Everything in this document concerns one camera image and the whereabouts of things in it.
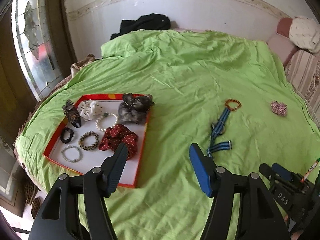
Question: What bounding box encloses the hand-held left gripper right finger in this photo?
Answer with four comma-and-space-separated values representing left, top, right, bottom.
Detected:
189, 143, 292, 240

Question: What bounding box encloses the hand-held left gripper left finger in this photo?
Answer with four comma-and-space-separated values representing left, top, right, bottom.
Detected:
28, 143, 128, 240

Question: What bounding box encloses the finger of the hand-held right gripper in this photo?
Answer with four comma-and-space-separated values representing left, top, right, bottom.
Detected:
271, 163, 295, 182
259, 163, 276, 181

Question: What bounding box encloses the red cardboard box lid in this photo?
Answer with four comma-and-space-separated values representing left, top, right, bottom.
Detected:
42, 93, 152, 188

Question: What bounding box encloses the red dotted scrunchie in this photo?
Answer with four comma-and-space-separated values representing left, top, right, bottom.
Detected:
98, 124, 139, 161

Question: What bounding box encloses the blue striped ribbon bow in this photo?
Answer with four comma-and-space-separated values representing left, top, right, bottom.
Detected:
207, 106, 235, 158

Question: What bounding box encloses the leopard print scrunchie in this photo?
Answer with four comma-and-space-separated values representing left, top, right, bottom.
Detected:
78, 131, 100, 150

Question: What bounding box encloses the white pearl bracelet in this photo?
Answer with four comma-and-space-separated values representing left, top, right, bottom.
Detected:
96, 112, 118, 132

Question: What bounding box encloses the pale bead bracelet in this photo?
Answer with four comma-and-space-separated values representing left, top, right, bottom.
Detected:
61, 145, 82, 163

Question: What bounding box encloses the grey satin scrunchie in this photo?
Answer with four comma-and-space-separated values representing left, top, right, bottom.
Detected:
118, 93, 155, 125

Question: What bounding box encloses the pink plaid scrunchie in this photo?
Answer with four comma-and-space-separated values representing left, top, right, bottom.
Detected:
271, 101, 288, 117

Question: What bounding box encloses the black scrunchie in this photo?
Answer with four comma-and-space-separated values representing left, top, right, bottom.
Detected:
60, 127, 75, 144

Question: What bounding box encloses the white dotted scrunchie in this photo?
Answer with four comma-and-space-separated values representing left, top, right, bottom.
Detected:
76, 100, 103, 121

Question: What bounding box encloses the rhinestone butterfly hair clip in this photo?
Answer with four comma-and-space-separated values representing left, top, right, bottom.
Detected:
62, 99, 82, 128

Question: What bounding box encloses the orange bead bracelet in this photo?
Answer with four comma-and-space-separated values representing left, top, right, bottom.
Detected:
224, 99, 242, 111

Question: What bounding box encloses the leopard print slipper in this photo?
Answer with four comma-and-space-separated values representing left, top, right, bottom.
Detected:
24, 179, 36, 205
31, 197, 44, 219

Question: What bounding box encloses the green blanket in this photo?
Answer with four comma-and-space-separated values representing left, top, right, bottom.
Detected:
14, 29, 320, 240

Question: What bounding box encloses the striped pink sofa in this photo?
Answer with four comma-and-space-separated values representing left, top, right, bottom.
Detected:
266, 17, 320, 130

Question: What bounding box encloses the white quilted cloth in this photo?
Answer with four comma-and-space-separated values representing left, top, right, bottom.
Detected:
289, 16, 320, 53

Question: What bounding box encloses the black cloth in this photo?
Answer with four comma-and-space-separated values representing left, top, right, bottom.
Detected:
110, 13, 171, 40

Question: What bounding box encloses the orange white striped cord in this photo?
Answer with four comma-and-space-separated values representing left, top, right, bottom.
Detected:
301, 159, 319, 182

